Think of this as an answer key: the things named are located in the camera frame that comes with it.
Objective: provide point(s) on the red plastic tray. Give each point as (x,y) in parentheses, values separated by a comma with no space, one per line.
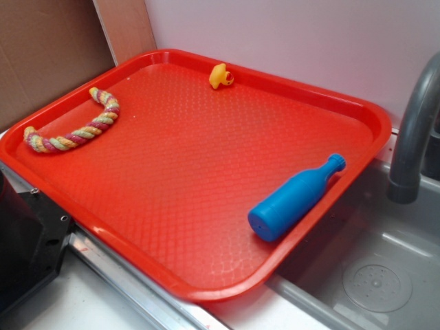
(163,169)

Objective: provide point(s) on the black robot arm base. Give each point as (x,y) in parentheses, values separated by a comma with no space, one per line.
(34,234)

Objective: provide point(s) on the brown cardboard panel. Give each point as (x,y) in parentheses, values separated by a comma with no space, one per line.
(49,48)

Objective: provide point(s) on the grey toy faucet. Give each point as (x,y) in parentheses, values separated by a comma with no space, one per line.
(417,147)

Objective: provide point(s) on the yellow rubber duck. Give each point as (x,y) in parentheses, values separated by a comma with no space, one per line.
(220,76)

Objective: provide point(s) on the blue plastic bottle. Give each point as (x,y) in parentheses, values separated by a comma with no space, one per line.
(275,215)

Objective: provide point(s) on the grey plastic sink basin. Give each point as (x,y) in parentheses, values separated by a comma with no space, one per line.
(369,263)

